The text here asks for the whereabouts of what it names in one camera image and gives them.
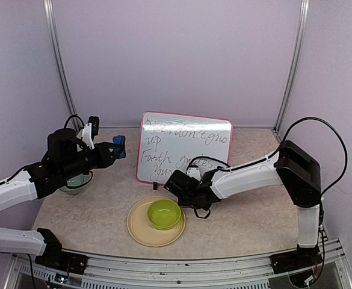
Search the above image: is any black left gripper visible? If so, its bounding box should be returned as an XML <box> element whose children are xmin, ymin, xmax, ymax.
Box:
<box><xmin>60</xmin><ymin>141</ymin><xmax>123</xmax><ymax>181</ymax></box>

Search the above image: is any blue whiteboard eraser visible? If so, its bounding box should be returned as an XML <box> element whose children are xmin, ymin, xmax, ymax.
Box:
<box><xmin>113</xmin><ymin>135</ymin><xmax>126</xmax><ymax>159</ymax></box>

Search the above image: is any pink framed whiteboard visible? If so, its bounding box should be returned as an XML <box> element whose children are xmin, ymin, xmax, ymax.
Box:
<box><xmin>136</xmin><ymin>111</ymin><xmax>233</xmax><ymax>184</ymax></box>

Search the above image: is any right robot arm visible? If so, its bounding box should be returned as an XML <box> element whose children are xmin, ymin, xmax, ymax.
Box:
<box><xmin>164</xmin><ymin>141</ymin><xmax>322</xmax><ymax>267</ymax></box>

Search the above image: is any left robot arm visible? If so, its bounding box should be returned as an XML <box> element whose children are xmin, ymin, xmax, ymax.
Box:
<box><xmin>0</xmin><ymin>128</ymin><xmax>126</xmax><ymax>268</ymax></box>

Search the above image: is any green plastic bowl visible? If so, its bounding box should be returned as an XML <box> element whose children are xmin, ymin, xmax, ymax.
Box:
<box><xmin>147</xmin><ymin>199</ymin><xmax>181</xmax><ymax>230</ymax></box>

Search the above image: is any clear glass bowl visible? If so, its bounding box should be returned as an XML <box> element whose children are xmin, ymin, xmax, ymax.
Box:
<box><xmin>60</xmin><ymin>174</ymin><xmax>93</xmax><ymax>196</ymax></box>

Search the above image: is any beige round plate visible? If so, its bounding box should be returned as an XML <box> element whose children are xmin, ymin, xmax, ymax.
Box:
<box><xmin>127</xmin><ymin>197</ymin><xmax>185</xmax><ymax>247</ymax></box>

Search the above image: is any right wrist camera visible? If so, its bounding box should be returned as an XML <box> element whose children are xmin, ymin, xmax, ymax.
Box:
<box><xmin>186</xmin><ymin>166</ymin><xmax>201</xmax><ymax>181</ymax></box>

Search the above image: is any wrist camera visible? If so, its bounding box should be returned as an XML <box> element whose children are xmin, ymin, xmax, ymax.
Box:
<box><xmin>186</xmin><ymin>166</ymin><xmax>201</xmax><ymax>181</ymax></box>
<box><xmin>81</xmin><ymin>116</ymin><xmax>100</xmax><ymax>150</ymax></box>

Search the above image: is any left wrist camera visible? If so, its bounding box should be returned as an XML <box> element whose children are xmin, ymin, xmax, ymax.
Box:
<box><xmin>81</xmin><ymin>116</ymin><xmax>100</xmax><ymax>150</ymax></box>

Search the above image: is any aluminium front rail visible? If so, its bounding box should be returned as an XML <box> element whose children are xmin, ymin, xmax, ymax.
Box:
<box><xmin>5</xmin><ymin>237</ymin><xmax>352</xmax><ymax>289</ymax></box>

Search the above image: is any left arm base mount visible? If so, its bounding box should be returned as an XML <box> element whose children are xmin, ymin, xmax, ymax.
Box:
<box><xmin>35</xmin><ymin>250</ymin><xmax>88</xmax><ymax>275</ymax></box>

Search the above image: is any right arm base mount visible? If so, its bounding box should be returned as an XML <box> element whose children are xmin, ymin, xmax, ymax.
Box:
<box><xmin>270</xmin><ymin>250</ymin><xmax>323</xmax><ymax>274</ymax></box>

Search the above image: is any left aluminium corner post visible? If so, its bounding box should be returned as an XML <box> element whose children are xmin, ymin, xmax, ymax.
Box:
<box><xmin>43</xmin><ymin>0</ymin><xmax>77</xmax><ymax>116</ymax></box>

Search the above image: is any aluminium corner post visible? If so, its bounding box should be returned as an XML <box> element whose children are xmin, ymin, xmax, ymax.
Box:
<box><xmin>274</xmin><ymin>0</ymin><xmax>310</xmax><ymax>135</ymax></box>
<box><xmin>43</xmin><ymin>0</ymin><xmax>77</xmax><ymax>116</ymax></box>

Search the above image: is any right aluminium corner post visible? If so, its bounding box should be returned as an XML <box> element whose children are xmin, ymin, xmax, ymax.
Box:
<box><xmin>274</xmin><ymin>0</ymin><xmax>310</xmax><ymax>135</ymax></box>

